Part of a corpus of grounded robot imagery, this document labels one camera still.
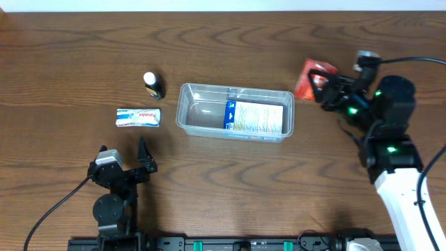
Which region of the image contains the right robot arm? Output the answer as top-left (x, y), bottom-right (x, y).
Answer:
top-left (308, 68), bottom-right (445, 250)

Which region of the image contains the clear plastic container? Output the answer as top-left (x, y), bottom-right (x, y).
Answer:
top-left (176, 83), bottom-right (295, 143)

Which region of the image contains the small dark dropper bottle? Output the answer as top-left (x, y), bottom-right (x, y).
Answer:
top-left (143, 72), bottom-right (165, 100)

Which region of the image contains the left black cable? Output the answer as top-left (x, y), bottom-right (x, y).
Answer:
top-left (22, 176), bottom-right (91, 251)

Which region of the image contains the blue children patches box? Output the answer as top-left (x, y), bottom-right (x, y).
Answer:
top-left (223, 100), bottom-right (284, 135)

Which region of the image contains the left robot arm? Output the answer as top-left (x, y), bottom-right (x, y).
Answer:
top-left (87, 137), bottom-right (157, 250)

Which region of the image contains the red Panadol box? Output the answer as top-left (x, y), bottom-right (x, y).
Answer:
top-left (294, 58), bottom-right (339, 100)

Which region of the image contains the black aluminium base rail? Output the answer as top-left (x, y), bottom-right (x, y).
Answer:
top-left (67, 236), bottom-right (401, 251)

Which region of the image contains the white blue Panadol box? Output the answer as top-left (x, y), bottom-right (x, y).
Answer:
top-left (116, 108), bottom-right (161, 128)

